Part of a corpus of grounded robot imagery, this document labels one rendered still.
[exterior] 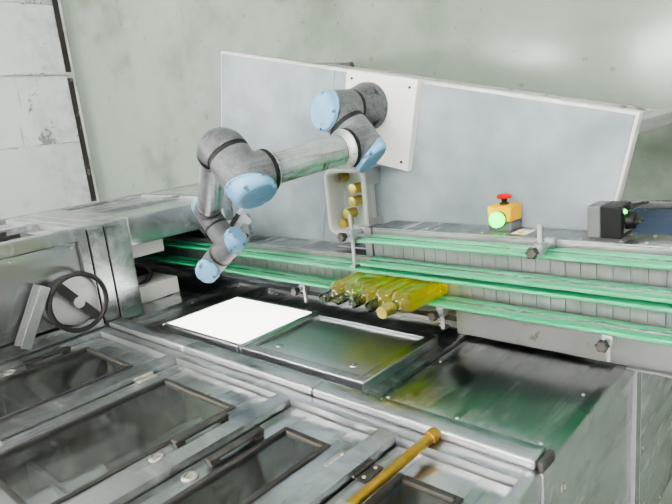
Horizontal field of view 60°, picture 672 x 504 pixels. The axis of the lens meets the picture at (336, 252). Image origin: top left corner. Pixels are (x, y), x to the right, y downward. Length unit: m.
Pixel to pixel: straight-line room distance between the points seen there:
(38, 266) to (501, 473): 1.61
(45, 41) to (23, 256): 3.28
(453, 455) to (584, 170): 0.82
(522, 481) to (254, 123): 1.69
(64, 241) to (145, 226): 0.31
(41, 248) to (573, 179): 1.66
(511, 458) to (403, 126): 1.06
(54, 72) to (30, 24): 0.37
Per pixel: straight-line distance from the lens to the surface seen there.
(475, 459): 1.22
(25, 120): 5.11
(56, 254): 2.21
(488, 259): 1.66
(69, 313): 2.23
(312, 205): 2.20
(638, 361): 1.60
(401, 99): 1.86
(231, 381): 1.66
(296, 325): 1.87
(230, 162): 1.46
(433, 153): 1.84
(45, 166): 5.14
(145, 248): 2.45
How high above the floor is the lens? 2.30
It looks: 45 degrees down
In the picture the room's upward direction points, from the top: 110 degrees counter-clockwise
